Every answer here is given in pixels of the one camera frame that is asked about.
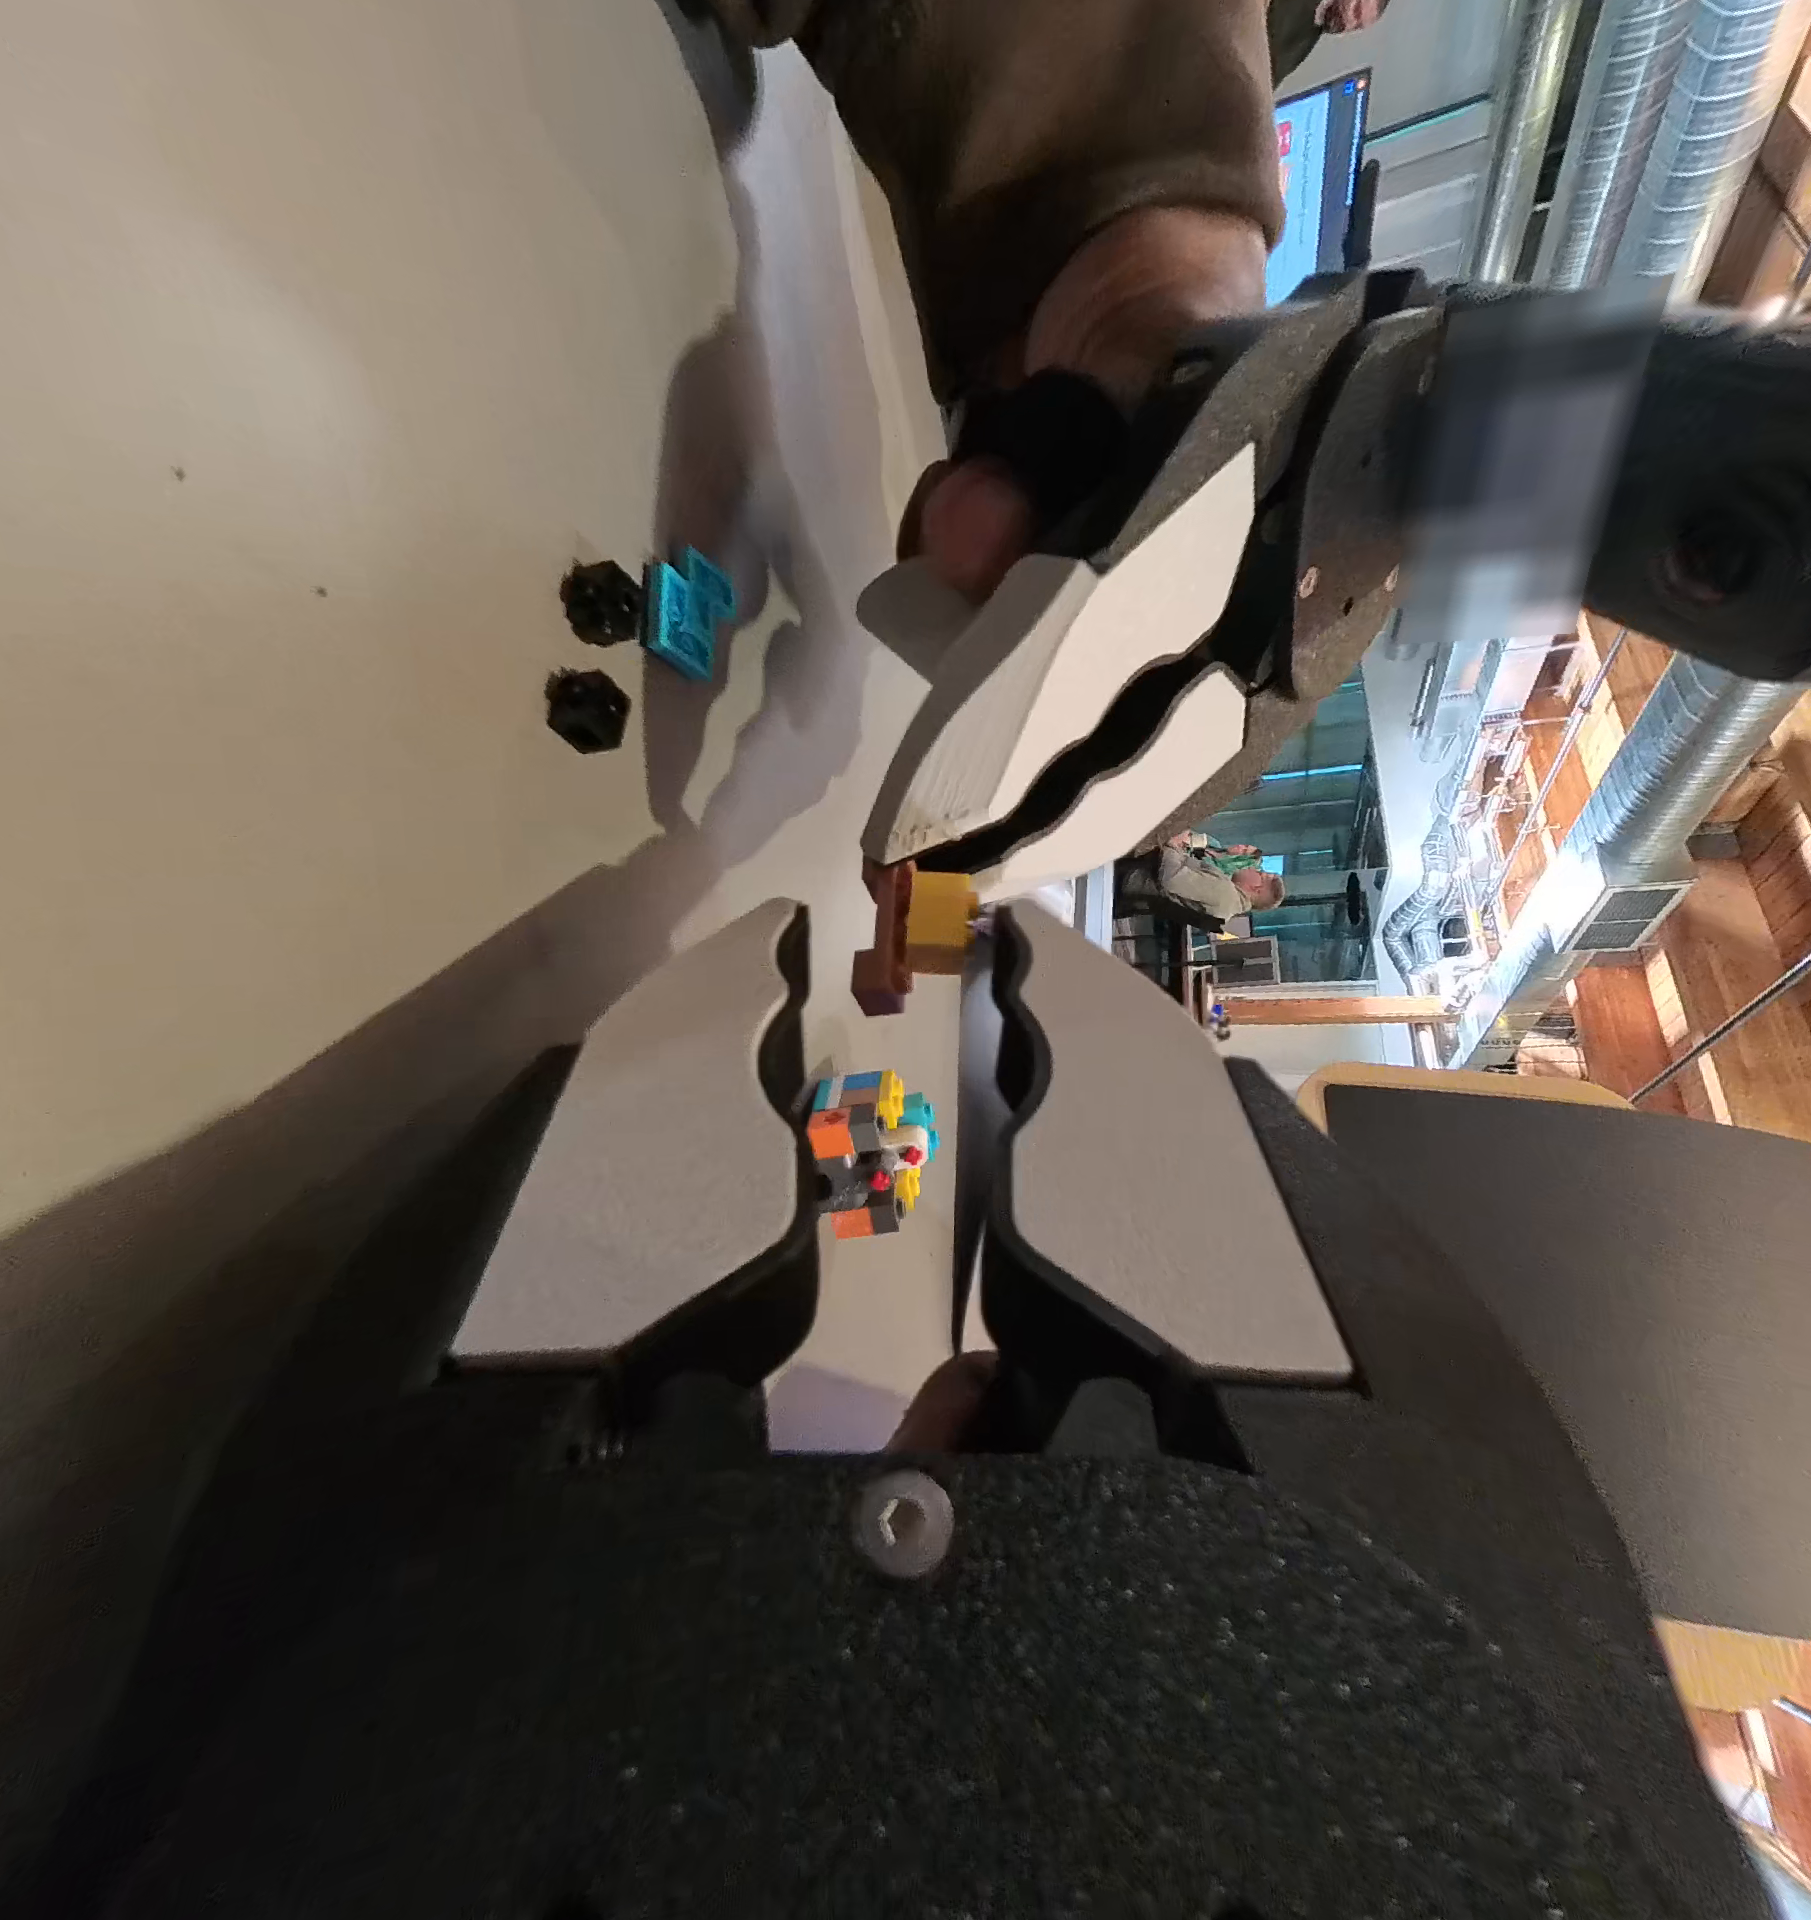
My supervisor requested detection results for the multicoloured brick model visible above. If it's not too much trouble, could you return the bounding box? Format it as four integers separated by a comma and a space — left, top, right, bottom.
803, 1068, 941, 1242

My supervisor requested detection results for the grey desk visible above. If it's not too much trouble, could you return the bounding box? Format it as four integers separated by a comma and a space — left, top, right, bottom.
0, 0, 1102, 1465

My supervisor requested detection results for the person's right hand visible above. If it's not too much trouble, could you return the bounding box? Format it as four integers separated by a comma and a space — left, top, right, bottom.
886, 1350, 1002, 1456

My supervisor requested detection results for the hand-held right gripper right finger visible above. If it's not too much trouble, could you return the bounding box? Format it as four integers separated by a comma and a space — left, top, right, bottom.
954, 898, 1361, 1390

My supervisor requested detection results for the turquoise brick plate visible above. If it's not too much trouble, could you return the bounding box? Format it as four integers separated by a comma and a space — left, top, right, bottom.
639, 546, 738, 687

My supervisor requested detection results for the yellow and brown brick assembly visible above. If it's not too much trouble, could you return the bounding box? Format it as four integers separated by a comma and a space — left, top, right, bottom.
852, 861, 983, 1017

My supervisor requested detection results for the silver ventilation duct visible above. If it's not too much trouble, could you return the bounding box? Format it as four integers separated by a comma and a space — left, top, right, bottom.
1475, 0, 1811, 302
1385, 645, 1807, 976

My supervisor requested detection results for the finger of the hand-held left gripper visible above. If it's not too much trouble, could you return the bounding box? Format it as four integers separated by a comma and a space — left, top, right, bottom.
926, 658, 1256, 892
859, 444, 1266, 871

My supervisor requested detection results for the small black brick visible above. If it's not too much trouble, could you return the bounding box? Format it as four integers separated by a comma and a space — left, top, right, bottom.
544, 669, 634, 754
558, 559, 647, 647

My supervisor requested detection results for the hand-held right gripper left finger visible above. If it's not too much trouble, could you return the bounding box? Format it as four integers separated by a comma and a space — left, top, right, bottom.
446, 896, 829, 1390

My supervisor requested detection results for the person's left forearm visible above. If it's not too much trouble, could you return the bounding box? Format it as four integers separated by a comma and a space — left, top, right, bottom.
776, 0, 1289, 406

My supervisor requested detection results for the computer monitor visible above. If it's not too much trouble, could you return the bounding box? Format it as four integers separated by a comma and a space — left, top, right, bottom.
1264, 67, 1372, 302

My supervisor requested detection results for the black wooden-edged chair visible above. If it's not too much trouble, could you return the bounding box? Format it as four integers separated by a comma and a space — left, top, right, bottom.
1295, 1055, 1811, 1653

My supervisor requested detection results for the person's left hand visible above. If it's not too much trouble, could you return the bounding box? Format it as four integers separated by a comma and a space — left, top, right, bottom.
902, 198, 1278, 605

